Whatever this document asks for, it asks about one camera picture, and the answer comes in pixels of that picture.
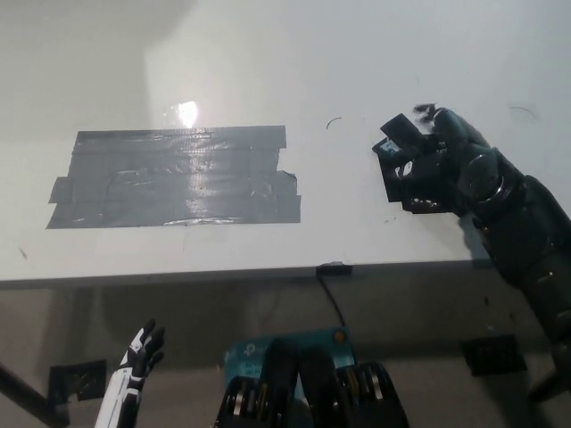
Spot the black desk edge clip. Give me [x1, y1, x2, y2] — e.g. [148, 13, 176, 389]
[315, 262, 354, 276]

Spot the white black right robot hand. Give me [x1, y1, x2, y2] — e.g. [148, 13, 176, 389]
[392, 103, 522, 224]

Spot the black cable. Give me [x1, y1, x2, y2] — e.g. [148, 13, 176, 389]
[317, 272, 347, 328]

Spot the black tape patch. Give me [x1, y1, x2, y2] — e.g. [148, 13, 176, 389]
[378, 153, 465, 217]

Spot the grey duct tape patch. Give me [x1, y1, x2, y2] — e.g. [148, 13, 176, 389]
[46, 125, 303, 230]

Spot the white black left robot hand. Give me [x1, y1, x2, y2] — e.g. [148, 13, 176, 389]
[94, 317, 168, 428]

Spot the dark slanted metal bar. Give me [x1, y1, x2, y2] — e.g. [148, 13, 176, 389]
[0, 358, 72, 428]

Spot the black stapler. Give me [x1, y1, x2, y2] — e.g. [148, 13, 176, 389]
[372, 112, 443, 185]

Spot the black teal robot torso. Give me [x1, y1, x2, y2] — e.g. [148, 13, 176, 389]
[213, 325, 411, 428]

